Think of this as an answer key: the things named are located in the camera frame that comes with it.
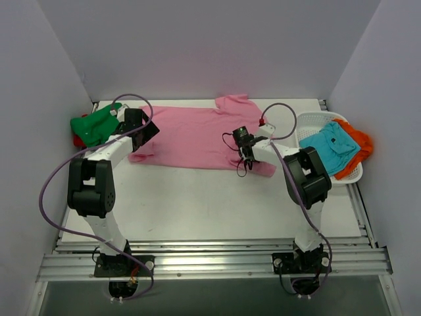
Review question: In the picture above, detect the pink t-shirt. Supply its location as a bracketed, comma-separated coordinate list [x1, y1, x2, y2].
[128, 95, 262, 171]

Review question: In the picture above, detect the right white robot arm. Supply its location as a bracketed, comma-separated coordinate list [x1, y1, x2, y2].
[232, 124, 332, 272]

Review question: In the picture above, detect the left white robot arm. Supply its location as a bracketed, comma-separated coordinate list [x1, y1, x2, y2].
[67, 108, 160, 276]

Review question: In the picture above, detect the green folded t-shirt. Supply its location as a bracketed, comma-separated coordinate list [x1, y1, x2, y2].
[81, 105, 119, 148]

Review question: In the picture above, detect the red folded t-shirt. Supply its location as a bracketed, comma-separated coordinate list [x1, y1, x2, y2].
[70, 114, 87, 148]

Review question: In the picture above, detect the white perforated plastic basket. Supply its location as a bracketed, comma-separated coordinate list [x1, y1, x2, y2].
[295, 111, 362, 186]

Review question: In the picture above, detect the turquoise t-shirt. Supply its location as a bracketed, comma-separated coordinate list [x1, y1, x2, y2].
[299, 121, 360, 176]

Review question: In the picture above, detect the orange t-shirt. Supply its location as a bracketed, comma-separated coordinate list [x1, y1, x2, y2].
[334, 118, 374, 180]

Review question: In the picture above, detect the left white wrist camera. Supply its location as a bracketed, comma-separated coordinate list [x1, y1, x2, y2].
[110, 104, 128, 122]

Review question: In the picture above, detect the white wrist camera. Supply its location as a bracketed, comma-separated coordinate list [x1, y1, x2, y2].
[110, 104, 128, 122]
[255, 118, 276, 139]

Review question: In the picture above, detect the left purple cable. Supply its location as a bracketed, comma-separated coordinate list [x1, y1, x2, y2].
[38, 93, 155, 302]

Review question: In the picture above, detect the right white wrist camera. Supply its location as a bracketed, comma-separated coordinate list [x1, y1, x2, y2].
[255, 118, 276, 139]

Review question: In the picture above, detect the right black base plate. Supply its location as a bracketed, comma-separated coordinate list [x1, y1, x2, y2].
[272, 252, 332, 275]

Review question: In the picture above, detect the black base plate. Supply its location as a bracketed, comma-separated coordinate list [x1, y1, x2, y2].
[93, 254, 155, 278]
[272, 252, 332, 275]

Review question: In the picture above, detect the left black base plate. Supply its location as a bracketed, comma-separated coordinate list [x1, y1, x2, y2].
[93, 254, 155, 278]

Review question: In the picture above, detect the aluminium rail frame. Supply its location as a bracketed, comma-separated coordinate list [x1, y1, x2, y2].
[38, 99, 392, 282]

